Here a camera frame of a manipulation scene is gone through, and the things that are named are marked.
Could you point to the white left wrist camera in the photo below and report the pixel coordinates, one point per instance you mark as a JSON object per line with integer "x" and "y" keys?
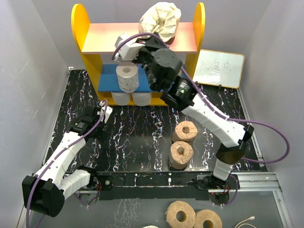
{"x": 106, "y": 111}

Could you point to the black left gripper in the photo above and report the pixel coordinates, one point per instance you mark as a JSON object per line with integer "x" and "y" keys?
{"x": 101, "y": 135}

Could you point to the beige roll back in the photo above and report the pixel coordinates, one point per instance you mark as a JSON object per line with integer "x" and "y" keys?
{"x": 171, "y": 40}

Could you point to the tan roll on floor left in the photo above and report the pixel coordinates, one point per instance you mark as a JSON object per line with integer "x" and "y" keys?
{"x": 180, "y": 214}

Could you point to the yellow shelf with coloured boards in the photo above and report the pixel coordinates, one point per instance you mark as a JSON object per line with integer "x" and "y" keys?
{"x": 96, "y": 39}

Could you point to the beige roll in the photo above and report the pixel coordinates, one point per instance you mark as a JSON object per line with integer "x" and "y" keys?
{"x": 171, "y": 40}
{"x": 161, "y": 18}

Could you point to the white roll at bottom edge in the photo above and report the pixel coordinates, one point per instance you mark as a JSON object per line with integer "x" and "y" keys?
{"x": 150, "y": 226}

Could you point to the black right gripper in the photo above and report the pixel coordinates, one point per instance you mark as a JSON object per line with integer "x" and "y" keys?
{"x": 152, "y": 42}

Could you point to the brown roll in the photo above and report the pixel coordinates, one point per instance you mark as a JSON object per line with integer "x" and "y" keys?
{"x": 185, "y": 131}
{"x": 180, "y": 155}

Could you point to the beige roll front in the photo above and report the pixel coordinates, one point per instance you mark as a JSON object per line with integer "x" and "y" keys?
{"x": 161, "y": 18}

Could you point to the brown roll front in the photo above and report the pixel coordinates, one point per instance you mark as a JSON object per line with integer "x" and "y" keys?
{"x": 180, "y": 155}

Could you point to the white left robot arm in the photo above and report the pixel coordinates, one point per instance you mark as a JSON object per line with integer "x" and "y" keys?
{"x": 46, "y": 190}

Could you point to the brown roll back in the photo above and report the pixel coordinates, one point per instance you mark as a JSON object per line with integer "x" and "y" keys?
{"x": 185, "y": 131}

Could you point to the tan roll on floor right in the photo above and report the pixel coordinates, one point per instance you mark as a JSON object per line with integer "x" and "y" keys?
{"x": 208, "y": 217}

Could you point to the tan roll on floor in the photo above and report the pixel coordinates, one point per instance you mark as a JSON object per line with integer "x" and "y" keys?
{"x": 208, "y": 217}
{"x": 180, "y": 214}

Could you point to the white paper roll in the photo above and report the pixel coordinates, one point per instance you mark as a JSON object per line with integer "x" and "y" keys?
{"x": 127, "y": 75}
{"x": 121, "y": 99}
{"x": 142, "y": 99}

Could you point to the small whiteboard with writing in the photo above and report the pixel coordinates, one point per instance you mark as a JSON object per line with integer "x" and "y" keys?
{"x": 219, "y": 68}

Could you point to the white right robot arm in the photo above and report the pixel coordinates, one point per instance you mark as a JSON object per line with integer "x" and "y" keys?
{"x": 183, "y": 95}

